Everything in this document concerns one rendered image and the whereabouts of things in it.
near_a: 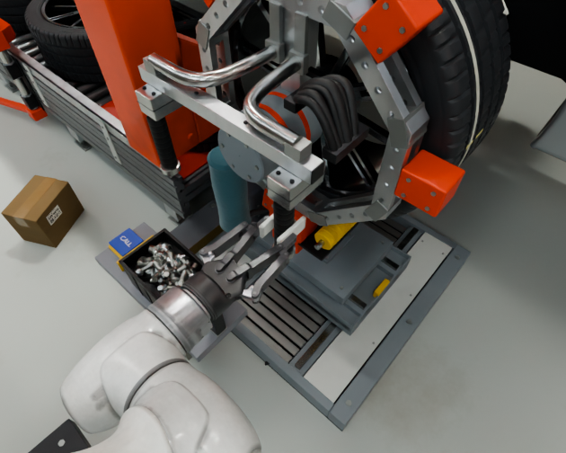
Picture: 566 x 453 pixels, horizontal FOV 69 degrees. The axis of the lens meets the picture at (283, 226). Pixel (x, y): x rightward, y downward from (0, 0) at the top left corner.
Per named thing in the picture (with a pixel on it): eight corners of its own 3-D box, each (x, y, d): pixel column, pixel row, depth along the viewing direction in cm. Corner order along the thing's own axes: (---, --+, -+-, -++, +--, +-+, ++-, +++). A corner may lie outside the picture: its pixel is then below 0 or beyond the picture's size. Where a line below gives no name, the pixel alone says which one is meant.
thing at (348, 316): (405, 269, 155) (412, 254, 147) (349, 337, 138) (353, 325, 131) (304, 202, 175) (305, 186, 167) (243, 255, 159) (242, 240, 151)
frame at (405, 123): (386, 245, 101) (464, 23, 58) (372, 262, 98) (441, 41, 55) (232, 146, 123) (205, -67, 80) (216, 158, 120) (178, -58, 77)
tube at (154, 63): (285, 62, 78) (286, 4, 70) (209, 110, 69) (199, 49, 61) (221, 31, 85) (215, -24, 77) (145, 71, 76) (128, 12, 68)
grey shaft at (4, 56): (49, 118, 215) (-4, 22, 175) (39, 123, 212) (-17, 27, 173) (40, 111, 218) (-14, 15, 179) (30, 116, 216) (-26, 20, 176)
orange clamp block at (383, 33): (402, 47, 68) (446, 10, 60) (375, 66, 64) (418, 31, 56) (377, 11, 67) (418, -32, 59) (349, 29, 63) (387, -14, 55)
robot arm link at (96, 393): (160, 333, 67) (210, 379, 60) (75, 409, 60) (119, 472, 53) (131, 293, 60) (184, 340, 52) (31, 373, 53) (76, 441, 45)
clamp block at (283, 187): (324, 182, 70) (327, 158, 65) (289, 212, 66) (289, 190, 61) (301, 167, 72) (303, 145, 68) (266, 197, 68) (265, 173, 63)
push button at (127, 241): (145, 244, 116) (144, 240, 114) (125, 260, 113) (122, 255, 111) (131, 231, 119) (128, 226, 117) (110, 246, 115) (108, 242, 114)
